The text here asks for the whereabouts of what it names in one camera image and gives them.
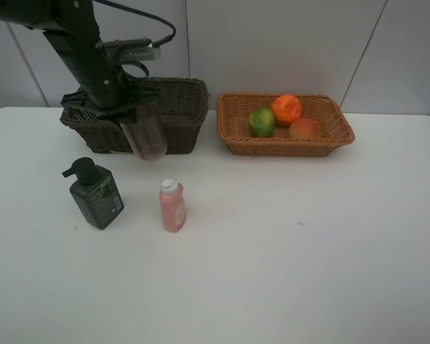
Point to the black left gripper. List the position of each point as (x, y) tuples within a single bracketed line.
[(108, 89)]

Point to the translucent pink plastic cup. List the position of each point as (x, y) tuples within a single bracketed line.
[(144, 133)]

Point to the black pump soap bottle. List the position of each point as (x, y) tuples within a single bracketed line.
[(95, 192)]

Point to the pink bottle white cap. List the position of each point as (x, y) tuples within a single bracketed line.
[(173, 206)]

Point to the green lime fruit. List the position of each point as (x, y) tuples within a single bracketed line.
[(262, 123)]

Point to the orange tangerine fruit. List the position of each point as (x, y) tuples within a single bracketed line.
[(286, 109)]

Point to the red yellow peach fruit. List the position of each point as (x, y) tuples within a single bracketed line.
[(304, 128)]

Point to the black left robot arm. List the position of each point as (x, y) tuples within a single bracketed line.
[(69, 26)]

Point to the dark brown wicker basket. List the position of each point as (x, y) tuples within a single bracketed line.
[(182, 109)]

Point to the orange wicker basket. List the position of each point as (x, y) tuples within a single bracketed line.
[(232, 121)]

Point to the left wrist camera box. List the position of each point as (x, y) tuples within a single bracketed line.
[(133, 50)]

